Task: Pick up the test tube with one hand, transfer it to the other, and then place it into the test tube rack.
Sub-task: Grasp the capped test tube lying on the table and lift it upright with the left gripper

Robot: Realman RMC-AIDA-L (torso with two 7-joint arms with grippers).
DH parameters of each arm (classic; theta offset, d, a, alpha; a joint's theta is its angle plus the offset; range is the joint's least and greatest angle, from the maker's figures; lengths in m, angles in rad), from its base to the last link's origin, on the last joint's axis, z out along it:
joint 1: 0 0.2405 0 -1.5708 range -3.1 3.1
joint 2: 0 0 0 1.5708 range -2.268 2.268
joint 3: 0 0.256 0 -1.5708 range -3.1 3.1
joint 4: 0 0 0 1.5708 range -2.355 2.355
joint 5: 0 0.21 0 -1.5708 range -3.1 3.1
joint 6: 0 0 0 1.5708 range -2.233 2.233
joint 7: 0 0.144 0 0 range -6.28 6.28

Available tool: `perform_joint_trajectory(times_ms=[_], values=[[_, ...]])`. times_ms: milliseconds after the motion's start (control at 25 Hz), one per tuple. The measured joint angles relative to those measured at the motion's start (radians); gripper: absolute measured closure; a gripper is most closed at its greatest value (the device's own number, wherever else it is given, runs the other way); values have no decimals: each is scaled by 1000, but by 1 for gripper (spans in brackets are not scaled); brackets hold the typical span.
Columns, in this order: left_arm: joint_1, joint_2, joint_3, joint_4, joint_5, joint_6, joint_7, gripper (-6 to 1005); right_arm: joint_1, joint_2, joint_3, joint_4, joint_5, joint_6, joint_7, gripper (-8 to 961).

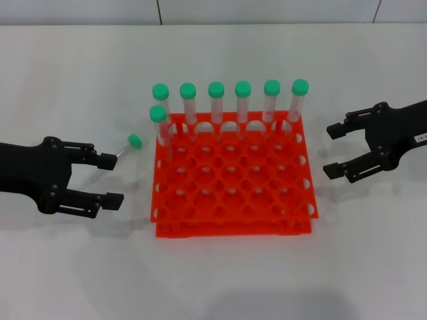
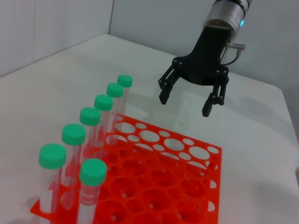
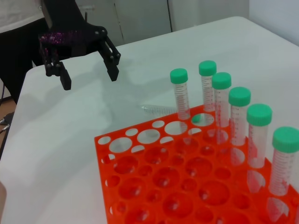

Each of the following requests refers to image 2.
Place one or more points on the green-capped clear test tube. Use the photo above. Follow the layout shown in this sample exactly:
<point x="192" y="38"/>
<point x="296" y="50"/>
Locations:
<point x="52" y="156"/>
<point x="125" y="80"/>
<point x="73" y="133"/>
<point x="90" y="116"/>
<point x="92" y="171"/>
<point x="115" y="90"/>
<point x="103" y="102"/>

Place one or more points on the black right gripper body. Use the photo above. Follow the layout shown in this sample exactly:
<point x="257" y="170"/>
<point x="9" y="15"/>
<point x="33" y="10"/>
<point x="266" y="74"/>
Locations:
<point x="205" y="65"/>

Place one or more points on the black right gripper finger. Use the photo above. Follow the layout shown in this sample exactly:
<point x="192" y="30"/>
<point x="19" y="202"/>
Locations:
<point x="218" y="93"/>
<point x="167" y="88"/>

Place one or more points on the orange plastic test tube rack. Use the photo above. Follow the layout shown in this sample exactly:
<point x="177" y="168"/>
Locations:
<point x="163" y="186"/>

